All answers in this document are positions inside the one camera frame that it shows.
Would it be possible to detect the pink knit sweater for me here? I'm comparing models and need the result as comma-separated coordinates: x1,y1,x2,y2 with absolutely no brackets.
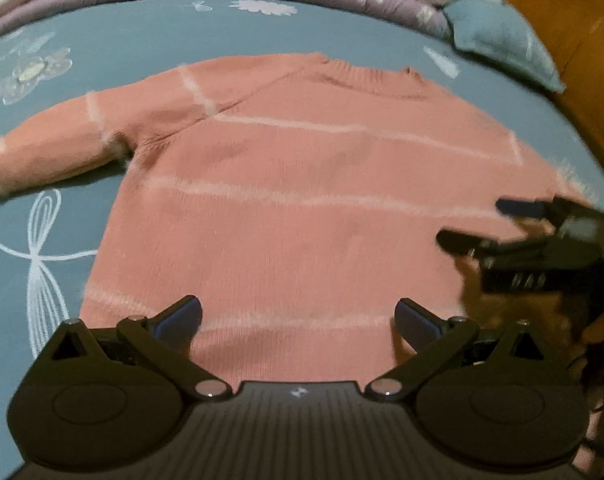
0,52,602,391

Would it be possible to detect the wooden bed headboard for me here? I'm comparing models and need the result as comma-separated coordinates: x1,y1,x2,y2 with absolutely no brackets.
482,0,604,171

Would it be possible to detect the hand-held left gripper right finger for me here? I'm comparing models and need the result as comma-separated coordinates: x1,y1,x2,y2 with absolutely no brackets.
365,297,562,403

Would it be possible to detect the blue printed pillow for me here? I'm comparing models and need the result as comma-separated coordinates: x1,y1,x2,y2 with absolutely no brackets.
442,0,566,93

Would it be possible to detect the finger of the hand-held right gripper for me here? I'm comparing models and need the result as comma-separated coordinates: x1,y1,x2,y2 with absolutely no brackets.
496,197,557,222
436,230,507,262

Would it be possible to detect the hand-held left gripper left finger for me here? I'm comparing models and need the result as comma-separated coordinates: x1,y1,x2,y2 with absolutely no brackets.
37,294,233,403

